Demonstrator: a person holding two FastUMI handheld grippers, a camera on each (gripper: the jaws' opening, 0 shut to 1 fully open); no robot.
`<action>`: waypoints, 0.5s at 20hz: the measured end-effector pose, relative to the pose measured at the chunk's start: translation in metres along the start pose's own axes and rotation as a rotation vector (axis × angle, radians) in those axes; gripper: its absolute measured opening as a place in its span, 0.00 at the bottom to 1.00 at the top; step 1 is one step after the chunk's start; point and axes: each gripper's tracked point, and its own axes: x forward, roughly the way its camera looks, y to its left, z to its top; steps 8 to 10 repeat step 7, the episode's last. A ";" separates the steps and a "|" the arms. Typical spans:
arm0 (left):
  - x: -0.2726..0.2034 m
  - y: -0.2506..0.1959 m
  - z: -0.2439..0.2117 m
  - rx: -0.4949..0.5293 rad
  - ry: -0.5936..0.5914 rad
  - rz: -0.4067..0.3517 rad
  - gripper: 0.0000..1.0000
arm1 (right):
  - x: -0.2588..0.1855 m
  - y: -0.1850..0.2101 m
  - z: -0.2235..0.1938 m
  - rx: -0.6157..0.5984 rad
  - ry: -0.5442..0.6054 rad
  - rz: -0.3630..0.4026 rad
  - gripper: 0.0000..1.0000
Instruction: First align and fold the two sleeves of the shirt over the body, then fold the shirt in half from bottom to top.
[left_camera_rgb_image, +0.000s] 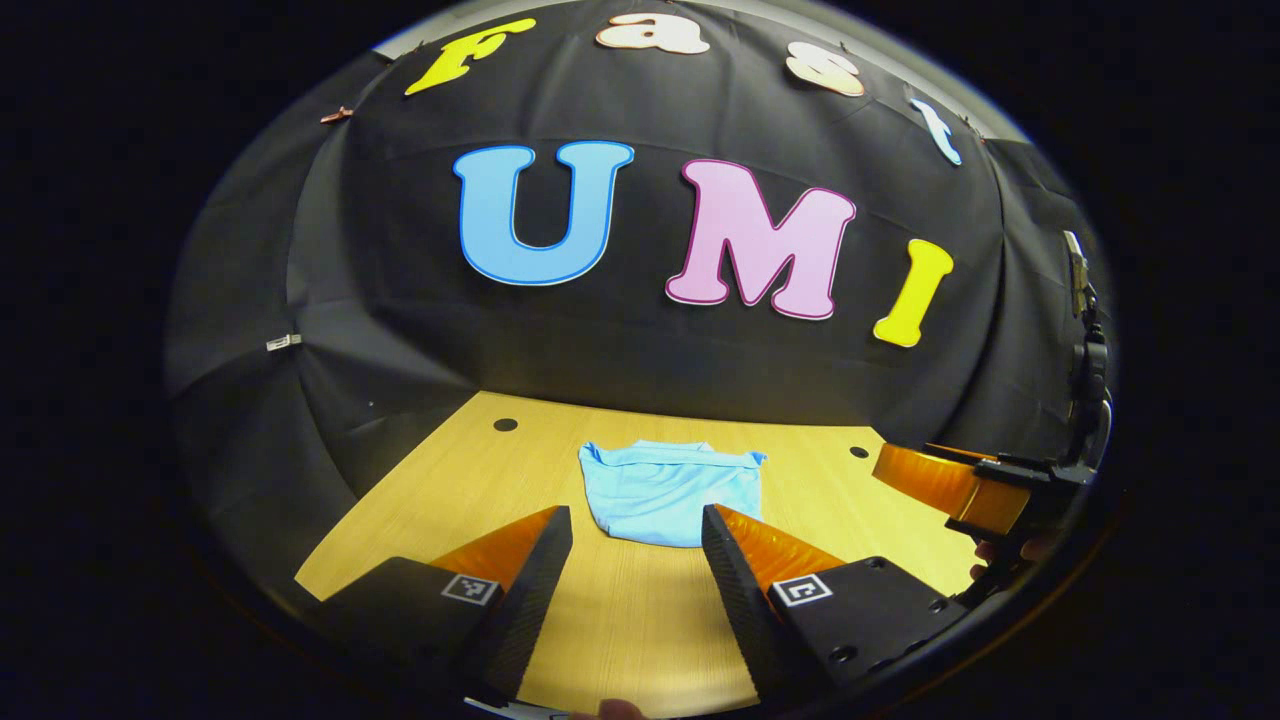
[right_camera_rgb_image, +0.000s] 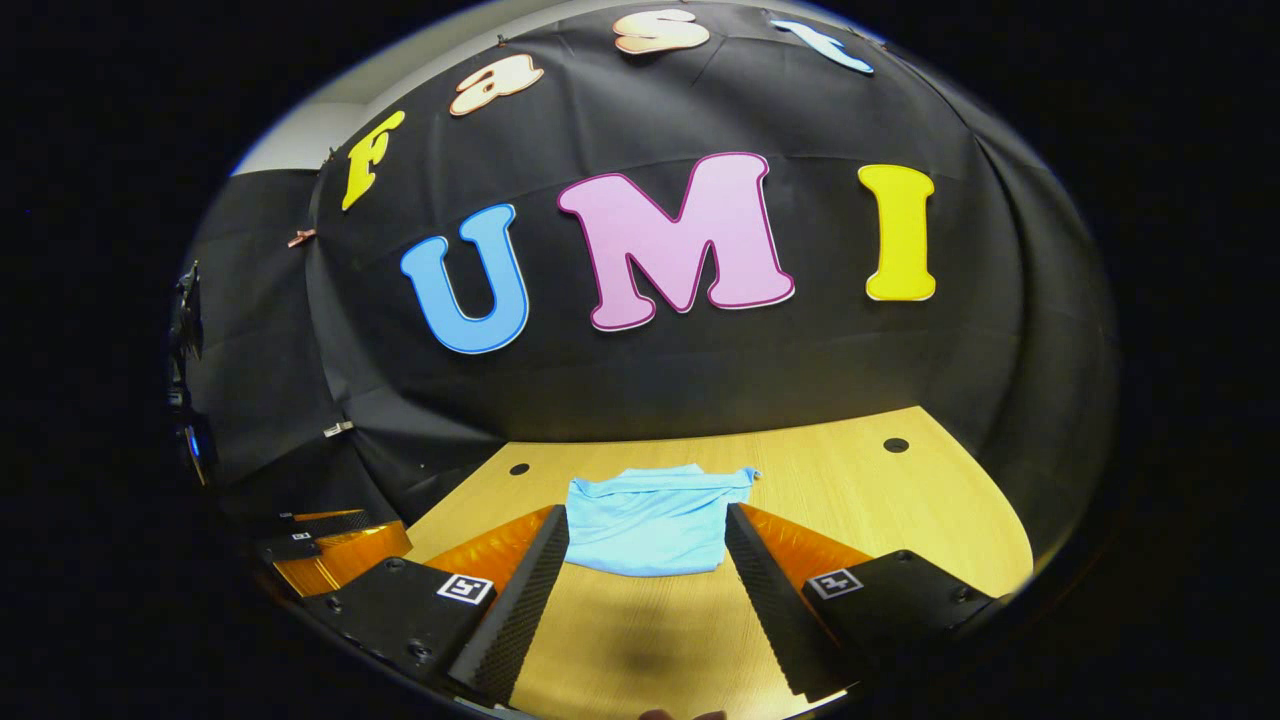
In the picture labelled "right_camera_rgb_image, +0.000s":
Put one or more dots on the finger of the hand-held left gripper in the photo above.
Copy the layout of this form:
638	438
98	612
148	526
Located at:
335	520
290	548

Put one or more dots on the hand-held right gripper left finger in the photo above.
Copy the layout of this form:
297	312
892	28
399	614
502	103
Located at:
520	610

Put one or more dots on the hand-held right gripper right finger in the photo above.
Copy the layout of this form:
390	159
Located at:
775	620

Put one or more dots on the light blue T-shirt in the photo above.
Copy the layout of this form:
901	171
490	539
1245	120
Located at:
650	525

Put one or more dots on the white backdrop clip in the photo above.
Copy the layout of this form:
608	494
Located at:
338	429

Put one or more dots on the copper backdrop clip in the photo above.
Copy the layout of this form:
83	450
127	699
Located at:
301	238

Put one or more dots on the black backdrop cloth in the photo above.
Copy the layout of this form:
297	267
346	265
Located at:
700	370

